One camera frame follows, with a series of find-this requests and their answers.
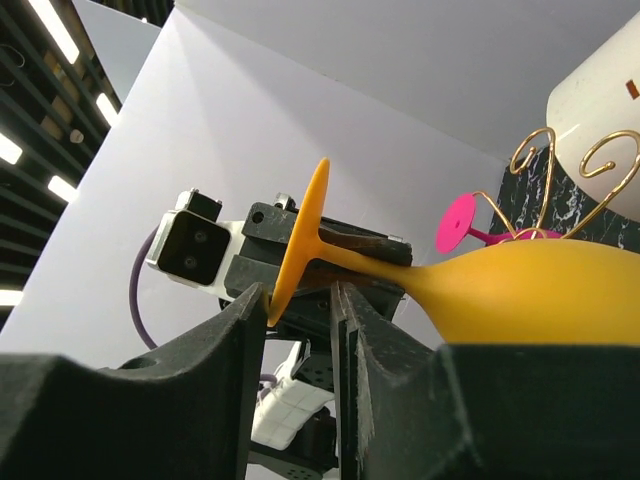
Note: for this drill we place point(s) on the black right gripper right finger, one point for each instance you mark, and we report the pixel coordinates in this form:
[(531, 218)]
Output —
[(478, 411)]

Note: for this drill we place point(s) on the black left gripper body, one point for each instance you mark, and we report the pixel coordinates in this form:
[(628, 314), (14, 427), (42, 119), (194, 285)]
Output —
[(300, 260)]

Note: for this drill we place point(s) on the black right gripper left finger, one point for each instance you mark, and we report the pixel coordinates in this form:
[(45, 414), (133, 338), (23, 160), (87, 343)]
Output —
[(181, 411)]

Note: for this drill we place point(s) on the orange wine glass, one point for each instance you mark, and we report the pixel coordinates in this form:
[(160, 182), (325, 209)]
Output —
[(547, 291)]

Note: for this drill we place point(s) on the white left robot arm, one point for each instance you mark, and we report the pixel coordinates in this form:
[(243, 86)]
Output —
[(293, 432)]

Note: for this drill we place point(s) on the white cylindrical container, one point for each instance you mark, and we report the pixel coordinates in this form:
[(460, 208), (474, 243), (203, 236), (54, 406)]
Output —
[(594, 112)]

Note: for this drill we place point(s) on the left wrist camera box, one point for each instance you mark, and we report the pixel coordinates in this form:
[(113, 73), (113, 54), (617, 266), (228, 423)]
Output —
[(192, 246)]

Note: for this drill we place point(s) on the gold wire wine glass rack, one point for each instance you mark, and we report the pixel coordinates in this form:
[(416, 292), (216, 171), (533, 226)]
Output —
[(543, 202)]

